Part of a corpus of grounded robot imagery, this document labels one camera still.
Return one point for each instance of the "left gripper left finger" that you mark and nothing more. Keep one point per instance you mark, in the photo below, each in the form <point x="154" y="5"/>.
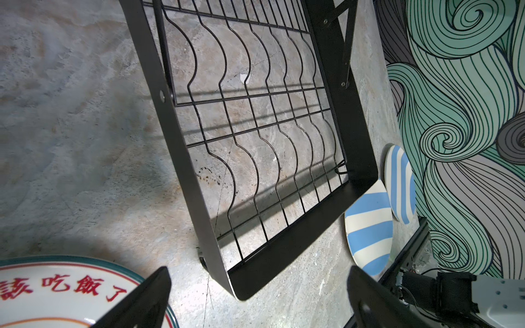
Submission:
<point x="145" y="306"/>

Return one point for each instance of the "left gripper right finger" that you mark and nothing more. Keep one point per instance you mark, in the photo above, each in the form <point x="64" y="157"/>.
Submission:
<point x="415" y="292"/>

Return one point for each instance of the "blue striped plate large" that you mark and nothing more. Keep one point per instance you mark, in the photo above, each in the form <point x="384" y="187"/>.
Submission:
<point x="369" y="229"/>

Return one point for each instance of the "black wire dish rack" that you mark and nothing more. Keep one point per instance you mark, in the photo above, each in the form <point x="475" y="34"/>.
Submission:
<point x="263" y="122"/>

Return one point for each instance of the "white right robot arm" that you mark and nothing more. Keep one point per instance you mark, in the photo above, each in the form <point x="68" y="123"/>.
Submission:
<point x="464" y="299"/>

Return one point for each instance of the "orange sunburst plate left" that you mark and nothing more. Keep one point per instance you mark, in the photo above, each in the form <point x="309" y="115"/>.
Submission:
<point x="64" y="291"/>

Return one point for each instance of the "blue striped plate right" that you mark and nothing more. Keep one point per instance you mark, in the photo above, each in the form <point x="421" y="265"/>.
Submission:
<point x="400" y="184"/>

